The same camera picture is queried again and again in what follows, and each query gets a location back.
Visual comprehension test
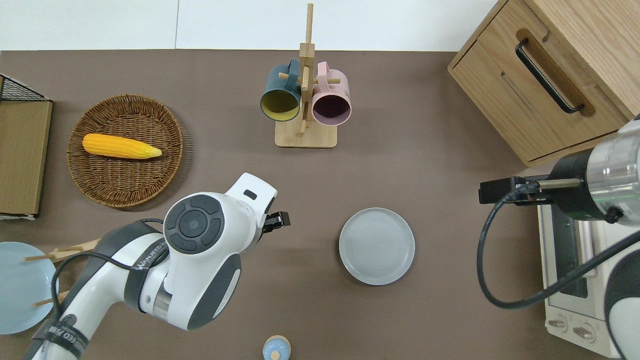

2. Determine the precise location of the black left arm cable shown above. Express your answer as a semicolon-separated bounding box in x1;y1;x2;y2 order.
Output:
50;217;168;326

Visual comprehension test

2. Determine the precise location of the black cabinet handle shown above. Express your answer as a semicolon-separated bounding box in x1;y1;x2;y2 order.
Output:
515;38;586;115

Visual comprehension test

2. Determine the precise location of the gray round plate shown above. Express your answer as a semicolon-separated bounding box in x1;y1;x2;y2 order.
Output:
338;207;416;286

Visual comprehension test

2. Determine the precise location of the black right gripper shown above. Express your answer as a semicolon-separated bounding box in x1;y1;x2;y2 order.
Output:
479;175;553;206

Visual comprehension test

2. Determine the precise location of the wire and wood shelf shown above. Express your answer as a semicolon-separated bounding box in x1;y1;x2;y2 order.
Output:
0;74;53;221

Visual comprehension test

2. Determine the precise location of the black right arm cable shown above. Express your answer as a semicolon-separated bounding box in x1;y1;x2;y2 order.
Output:
476;178;640;309

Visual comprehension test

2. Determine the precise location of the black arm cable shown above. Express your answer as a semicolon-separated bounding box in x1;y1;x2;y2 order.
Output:
476;178;640;309
50;217;168;326

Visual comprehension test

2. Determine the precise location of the pink mug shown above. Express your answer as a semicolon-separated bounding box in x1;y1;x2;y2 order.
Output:
311;61;353;126

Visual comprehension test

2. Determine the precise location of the teal mug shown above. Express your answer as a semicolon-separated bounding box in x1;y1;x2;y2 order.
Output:
259;58;302;122

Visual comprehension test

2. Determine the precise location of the white toaster oven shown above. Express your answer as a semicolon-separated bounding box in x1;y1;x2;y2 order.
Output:
537;202;640;359

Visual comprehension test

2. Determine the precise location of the wooden cabinet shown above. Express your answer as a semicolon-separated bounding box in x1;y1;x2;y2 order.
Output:
447;0;640;168

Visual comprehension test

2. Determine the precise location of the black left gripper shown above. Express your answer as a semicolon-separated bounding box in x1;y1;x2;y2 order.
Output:
262;211;291;235

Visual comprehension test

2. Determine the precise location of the small blue bell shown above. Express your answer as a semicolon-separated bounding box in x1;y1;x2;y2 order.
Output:
262;335;292;360

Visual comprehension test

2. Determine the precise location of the wooden mug tree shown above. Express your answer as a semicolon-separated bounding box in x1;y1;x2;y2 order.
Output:
274;3;338;149

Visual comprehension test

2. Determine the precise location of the light blue plate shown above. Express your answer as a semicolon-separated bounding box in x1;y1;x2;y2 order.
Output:
0;241;60;335

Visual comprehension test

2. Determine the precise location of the wooden plate rack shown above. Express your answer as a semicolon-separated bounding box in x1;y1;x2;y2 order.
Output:
24;239;102;307

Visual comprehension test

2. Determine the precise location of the yellow corn cob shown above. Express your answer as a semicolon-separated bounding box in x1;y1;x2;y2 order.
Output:
82;133;163;160

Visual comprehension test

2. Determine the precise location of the brown wicker basket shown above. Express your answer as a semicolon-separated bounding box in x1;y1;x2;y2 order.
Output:
66;94;185;209

